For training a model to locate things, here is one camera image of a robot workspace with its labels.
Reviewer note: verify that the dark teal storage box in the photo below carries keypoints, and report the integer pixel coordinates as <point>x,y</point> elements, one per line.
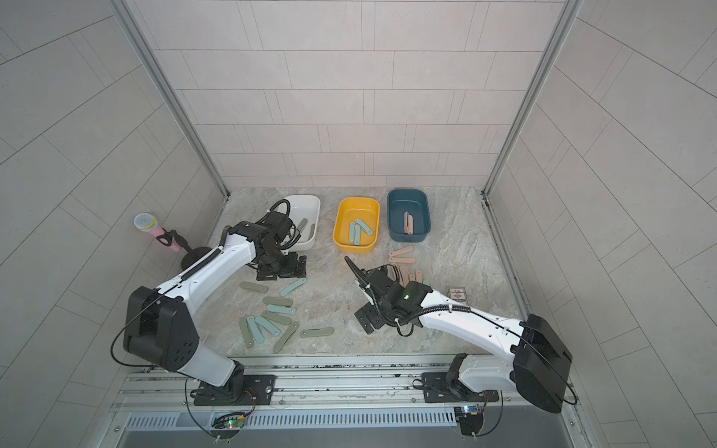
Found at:
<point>416,203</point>

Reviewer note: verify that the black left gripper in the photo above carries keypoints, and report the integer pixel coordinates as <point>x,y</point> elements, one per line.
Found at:
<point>292,270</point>

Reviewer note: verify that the small printed card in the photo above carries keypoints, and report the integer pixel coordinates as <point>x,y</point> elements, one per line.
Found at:
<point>458,294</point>

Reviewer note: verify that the left circuit board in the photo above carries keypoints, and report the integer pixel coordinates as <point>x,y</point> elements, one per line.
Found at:
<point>233,421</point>

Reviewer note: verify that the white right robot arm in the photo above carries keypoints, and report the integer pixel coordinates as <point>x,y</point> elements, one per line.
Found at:
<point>531,357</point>

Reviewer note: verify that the yellow storage box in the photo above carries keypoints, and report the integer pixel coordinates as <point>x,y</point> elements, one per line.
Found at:
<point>368,210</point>

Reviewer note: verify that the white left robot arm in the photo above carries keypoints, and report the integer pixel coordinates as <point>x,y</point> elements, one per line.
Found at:
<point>159,324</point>

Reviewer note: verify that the right circuit board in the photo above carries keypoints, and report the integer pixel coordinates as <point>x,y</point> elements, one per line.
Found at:
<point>470,419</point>

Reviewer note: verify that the circuit board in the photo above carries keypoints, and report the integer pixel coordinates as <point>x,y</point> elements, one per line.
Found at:
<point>233,421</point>
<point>470,419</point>

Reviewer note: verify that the black microphone stand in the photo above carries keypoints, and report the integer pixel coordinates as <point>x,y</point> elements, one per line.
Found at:
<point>192,254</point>

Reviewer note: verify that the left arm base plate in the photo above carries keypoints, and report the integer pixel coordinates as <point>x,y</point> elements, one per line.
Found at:
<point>246,390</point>

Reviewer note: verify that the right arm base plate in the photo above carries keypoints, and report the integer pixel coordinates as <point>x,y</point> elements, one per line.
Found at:
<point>445,388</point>

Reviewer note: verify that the white storage box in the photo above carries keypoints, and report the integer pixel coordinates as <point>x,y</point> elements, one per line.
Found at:
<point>305,215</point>

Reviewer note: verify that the aluminium rail frame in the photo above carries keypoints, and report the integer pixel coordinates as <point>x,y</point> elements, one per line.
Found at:
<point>332,382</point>

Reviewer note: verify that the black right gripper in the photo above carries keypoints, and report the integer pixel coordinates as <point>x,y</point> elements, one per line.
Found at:
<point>373,320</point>

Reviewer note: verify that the pink toy microphone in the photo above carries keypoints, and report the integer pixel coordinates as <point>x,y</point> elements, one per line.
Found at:
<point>148,223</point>

